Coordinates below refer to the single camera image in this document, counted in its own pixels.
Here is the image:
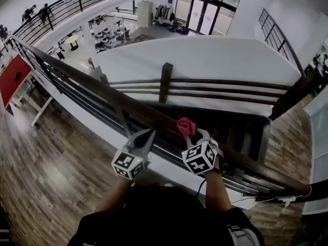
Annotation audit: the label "clothes rack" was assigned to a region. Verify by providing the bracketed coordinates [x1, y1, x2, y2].
[153, 4, 176, 25]

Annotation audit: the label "red top table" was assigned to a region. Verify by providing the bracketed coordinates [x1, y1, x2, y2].
[0, 54, 54, 128]

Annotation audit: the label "white power strip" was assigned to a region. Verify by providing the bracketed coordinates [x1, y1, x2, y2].
[278, 195, 295, 207]

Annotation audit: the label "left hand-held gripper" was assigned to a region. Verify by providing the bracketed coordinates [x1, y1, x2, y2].
[111, 129, 157, 181]

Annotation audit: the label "tall dark wooden post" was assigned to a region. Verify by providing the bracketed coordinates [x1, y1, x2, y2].
[269, 65, 321, 120]

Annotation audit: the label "black metal balcony railing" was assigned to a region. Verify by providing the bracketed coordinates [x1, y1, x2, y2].
[10, 0, 158, 46]

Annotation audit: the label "row of white round machines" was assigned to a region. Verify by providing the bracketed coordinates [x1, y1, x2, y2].
[88, 16, 131, 53]

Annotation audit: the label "white cabinet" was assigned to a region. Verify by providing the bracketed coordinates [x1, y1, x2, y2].
[137, 0, 154, 28]

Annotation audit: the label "person's left forearm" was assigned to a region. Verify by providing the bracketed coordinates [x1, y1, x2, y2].
[94, 178, 135, 214]

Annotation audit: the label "grey waist bag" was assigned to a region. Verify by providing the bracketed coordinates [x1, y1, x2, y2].
[228, 224, 261, 246]

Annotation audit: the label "dark wooden stair rails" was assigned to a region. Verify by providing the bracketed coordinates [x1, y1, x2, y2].
[109, 77, 293, 105]

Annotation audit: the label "person's right forearm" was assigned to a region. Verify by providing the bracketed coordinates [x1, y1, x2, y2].
[203, 172, 233, 212]

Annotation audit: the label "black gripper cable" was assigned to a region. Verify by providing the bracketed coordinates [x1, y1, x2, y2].
[196, 178, 207, 198]

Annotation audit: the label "red cloth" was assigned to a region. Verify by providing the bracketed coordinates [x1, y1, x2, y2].
[176, 117, 198, 139]

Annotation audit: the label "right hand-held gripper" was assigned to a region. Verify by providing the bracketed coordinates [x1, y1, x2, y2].
[181, 129, 224, 176]

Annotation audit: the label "dark wooden staircase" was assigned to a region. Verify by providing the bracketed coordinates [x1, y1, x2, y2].
[143, 104, 272, 163]

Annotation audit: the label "white looped cable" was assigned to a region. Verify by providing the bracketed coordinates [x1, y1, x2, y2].
[294, 185, 313, 198]

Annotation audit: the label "round white table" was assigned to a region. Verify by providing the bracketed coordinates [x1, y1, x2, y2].
[64, 34, 80, 51]

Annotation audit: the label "black metal stair railing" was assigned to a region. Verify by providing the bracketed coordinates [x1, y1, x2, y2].
[258, 8, 307, 78]

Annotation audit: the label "person's black clothing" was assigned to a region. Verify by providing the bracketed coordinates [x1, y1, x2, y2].
[68, 183, 264, 246]

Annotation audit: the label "dark wooden handrail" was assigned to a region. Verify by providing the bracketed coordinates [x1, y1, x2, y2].
[10, 35, 312, 197]

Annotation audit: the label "glass entrance doors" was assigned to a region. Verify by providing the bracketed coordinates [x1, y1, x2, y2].
[175, 0, 245, 35]

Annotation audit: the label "frosted glass partition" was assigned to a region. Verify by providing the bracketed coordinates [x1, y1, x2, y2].
[302, 96, 328, 215]

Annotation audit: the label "short dark wooden post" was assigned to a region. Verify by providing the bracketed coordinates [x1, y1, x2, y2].
[158, 62, 174, 104]

